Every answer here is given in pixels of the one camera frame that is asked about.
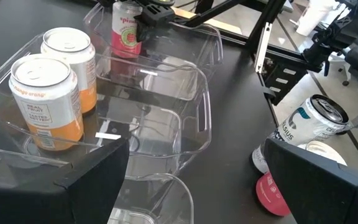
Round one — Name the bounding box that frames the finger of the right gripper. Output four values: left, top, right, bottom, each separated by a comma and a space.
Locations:
135, 4, 176, 43

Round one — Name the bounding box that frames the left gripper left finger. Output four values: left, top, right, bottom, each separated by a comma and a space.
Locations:
0, 139, 131, 224

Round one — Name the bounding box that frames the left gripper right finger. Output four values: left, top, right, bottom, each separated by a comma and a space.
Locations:
263, 138, 358, 224

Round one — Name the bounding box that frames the pink and white soda can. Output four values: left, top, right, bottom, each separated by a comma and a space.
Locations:
255, 140, 348, 217
110, 0, 144, 59

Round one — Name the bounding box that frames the orange and white soda can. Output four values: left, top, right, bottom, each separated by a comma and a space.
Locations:
40, 27, 98, 114
8, 53, 85, 152

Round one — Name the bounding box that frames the light wooden base board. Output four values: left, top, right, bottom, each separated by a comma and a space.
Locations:
171, 6, 244, 35

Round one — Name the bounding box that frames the black box with white labels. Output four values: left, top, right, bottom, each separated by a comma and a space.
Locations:
261, 51, 310, 106

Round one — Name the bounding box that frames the black diagonal frame strut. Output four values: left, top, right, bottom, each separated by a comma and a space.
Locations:
183, 0, 251, 29

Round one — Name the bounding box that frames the black post with white strip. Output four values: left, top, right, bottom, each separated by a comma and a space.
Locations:
247, 0, 287, 75

